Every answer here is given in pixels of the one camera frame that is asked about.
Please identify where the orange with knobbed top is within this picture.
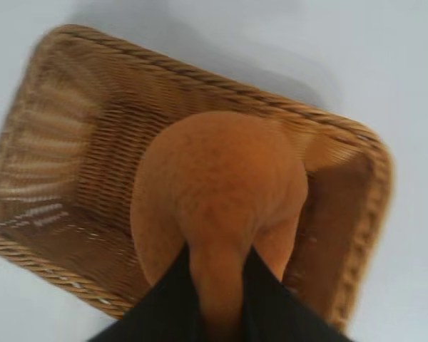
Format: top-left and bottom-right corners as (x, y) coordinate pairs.
(133, 110), (310, 342)

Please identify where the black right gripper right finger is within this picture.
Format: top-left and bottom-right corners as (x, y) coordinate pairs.
(239, 245), (354, 342)

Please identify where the brown wicker basket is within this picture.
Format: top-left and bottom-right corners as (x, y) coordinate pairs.
(0, 24), (393, 331)

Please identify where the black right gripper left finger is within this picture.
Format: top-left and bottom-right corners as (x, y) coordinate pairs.
(84, 245), (203, 342)

